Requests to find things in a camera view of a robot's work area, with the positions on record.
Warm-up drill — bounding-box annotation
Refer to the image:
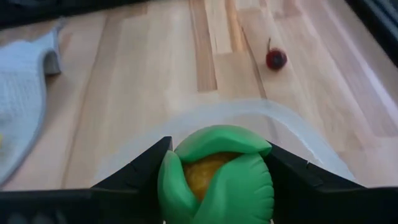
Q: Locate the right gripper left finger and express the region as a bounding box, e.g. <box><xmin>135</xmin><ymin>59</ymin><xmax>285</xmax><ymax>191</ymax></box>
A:
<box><xmin>91</xmin><ymin>136</ymin><xmax>174</xmax><ymax>224</ymax></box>

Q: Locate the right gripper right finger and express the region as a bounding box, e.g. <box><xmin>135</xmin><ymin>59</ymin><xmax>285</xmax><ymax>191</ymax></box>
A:
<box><xmin>267</xmin><ymin>142</ymin><xmax>365</xmax><ymax>224</ymax></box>

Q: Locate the green husked corn toy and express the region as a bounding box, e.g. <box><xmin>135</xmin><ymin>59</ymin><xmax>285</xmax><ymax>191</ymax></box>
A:
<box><xmin>157</xmin><ymin>124</ymin><xmax>275</xmax><ymax>224</ymax></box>

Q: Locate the dark red cherry toy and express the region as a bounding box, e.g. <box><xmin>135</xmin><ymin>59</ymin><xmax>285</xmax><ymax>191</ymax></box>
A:
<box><xmin>265</xmin><ymin>37</ymin><xmax>289</xmax><ymax>72</ymax></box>

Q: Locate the clear plastic tupperware container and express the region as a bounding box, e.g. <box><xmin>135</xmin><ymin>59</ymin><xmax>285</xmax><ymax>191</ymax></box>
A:
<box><xmin>90</xmin><ymin>98</ymin><xmax>357</xmax><ymax>187</ymax></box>

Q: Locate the grey cloth towel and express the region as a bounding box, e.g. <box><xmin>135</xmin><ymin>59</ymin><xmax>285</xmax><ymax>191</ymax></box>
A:
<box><xmin>0</xmin><ymin>18</ymin><xmax>68</xmax><ymax>187</ymax></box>

